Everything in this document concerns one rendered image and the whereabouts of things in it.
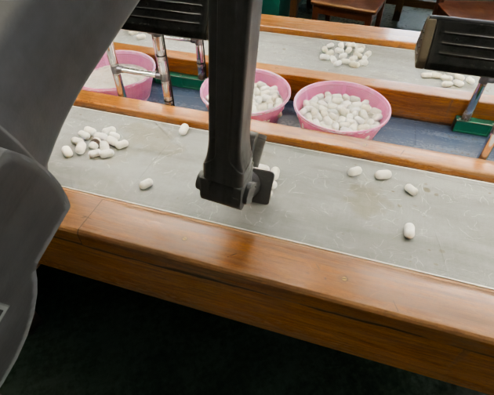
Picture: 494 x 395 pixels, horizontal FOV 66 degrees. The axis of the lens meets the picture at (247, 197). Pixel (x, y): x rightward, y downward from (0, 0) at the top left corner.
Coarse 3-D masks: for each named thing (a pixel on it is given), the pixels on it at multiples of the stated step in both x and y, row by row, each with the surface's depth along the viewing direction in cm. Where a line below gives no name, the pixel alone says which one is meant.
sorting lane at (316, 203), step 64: (64, 128) 102; (128, 128) 102; (192, 128) 102; (128, 192) 85; (192, 192) 85; (320, 192) 85; (384, 192) 85; (448, 192) 85; (384, 256) 72; (448, 256) 72
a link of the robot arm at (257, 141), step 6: (252, 132) 63; (252, 138) 62; (258, 138) 64; (264, 138) 65; (252, 144) 62; (258, 144) 64; (264, 144) 66; (252, 150) 63; (258, 150) 65; (252, 156) 64; (258, 156) 65; (252, 162) 62; (258, 162) 66; (198, 174) 59; (198, 180) 59; (198, 186) 59; (246, 186) 58; (252, 186) 60; (246, 192) 58; (252, 192) 62; (246, 198) 58; (246, 204) 59
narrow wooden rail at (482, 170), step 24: (96, 96) 109; (120, 96) 109; (168, 120) 103; (192, 120) 100; (288, 144) 96; (312, 144) 94; (336, 144) 93; (360, 144) 93; (384, 144) 93; (432, 168) 89; (456, 168) 87; (480, 168) 87
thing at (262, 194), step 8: (256, 176) 73; (264, 176) 74; (272, 176) 74; (256, 184) 71; (264, 184) 74; (272, 184) 74; (256, 192) 73; (264, 192) 75; (256, 200) 75; (264, 200) 75
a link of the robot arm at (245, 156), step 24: (216, 0) 37; (240, 0) 36; (216, 24) 39; (240, 24) 38; (216, 48) 41; (240, 48) 40; (216, 72) 43; (240, 72) 42; (216, 96) 45; (240, 96) 44; (216, 120) 47; (240, 120) 47; (216, 144) 50; (240, 144) 50; (216, 168) 54; (240, 168) 53; (216, 192) 58; (240, 192) 56
